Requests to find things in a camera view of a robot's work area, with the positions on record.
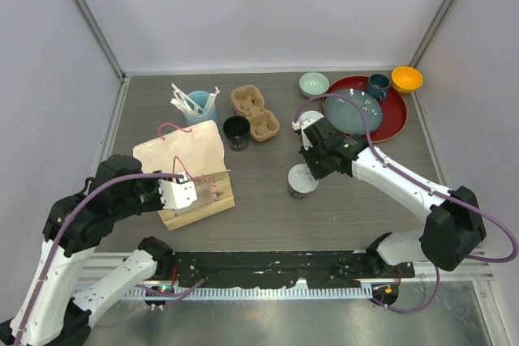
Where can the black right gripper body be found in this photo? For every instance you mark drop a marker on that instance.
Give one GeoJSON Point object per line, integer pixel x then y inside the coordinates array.
{"type": "Point", "coordinates": [317, 162]}

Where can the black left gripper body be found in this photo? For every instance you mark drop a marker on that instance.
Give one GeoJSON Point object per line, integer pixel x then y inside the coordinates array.
{"type": "Point", "coordinates": [147, 197]}

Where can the black paper coffee cup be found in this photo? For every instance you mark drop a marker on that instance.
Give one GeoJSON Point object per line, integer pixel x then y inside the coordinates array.
{"type": "Point", "coordinates": [300, 194]}

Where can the pink kraft paper bag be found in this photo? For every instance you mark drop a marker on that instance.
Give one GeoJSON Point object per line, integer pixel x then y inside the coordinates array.
{"type": "Point", "coordinates": [197, 152]}

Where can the single white cup lid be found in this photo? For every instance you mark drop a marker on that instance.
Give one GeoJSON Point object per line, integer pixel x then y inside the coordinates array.
{"type": "Point", "coordinates": [311, 115]}

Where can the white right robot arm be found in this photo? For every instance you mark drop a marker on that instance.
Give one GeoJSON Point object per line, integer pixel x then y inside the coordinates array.
{"type": "Point", "coordinates": [451, 228]}

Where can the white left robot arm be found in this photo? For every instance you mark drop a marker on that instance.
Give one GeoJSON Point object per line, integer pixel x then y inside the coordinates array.
{"type": "Point", "coordinates": [50, 314]}

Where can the mint green ceramic bowl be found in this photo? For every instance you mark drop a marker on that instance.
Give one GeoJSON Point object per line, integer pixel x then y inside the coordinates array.
{"type": "Point", "coordinates": [313, 84]}

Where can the red round tray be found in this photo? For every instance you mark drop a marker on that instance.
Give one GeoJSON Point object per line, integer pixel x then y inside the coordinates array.
{"type": "Point", "coordinates": [394, 107]}

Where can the dark blue ceramic mug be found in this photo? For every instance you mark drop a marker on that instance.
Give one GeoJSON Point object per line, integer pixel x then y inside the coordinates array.
{"type": "Point", "coordinates": [377, 86]}

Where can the brown cardboard cup carrier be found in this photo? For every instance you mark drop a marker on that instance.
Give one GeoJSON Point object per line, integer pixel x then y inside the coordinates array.
{"type": "Point", "coordinates": [248, 102]}

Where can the orange bowl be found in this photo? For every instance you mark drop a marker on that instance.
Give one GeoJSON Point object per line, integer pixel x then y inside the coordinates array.
{"type": "Point", "coordinates": [406, 79]}

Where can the light blue straw cup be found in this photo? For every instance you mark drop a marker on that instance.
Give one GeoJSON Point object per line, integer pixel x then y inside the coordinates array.
{"type": "Point", "coordinates": [201, 97]}

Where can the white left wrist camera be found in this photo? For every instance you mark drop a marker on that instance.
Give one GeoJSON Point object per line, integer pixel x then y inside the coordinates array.
{"type": "Point", "coordinates": [177, 193]}

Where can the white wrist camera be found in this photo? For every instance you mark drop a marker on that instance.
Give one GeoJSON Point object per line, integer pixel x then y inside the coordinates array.
{"type": "Point", "coordinates": [177, 193]}
{"type": "Point", "coordinates": [302, 126]}

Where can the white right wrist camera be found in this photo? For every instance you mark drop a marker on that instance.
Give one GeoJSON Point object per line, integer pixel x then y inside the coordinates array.
{"type": "Point", "coordinates": [302, 126]}

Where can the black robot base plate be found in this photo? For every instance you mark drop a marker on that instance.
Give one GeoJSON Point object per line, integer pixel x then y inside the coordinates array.
{"type": "Point", "coordinates": [278, 269]}

